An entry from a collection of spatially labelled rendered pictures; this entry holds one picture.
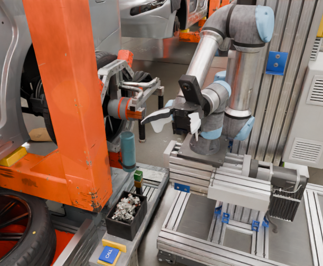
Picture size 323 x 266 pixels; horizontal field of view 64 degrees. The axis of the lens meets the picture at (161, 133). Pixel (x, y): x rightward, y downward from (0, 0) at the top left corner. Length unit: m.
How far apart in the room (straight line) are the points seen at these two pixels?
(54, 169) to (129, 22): 3.03
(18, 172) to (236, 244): 1.28
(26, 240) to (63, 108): 0.66
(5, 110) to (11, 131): 0.12
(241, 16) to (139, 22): 3.13
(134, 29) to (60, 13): 3.17
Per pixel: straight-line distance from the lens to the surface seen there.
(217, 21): 1.05
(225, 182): 1.25
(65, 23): 0.98
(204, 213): 1.82
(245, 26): 1.02
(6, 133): 1.54
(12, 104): 1.54
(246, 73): 1.07
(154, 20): 4.10
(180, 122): 0.72
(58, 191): 1.46
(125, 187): 2.08
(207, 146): 1.25
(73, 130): 1.15
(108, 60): 1.64
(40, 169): 1.47
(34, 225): 1.49
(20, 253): 1.40
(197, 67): 0.98
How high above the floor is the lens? 1.54
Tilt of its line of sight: 31 degrees down
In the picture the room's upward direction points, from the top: straight up
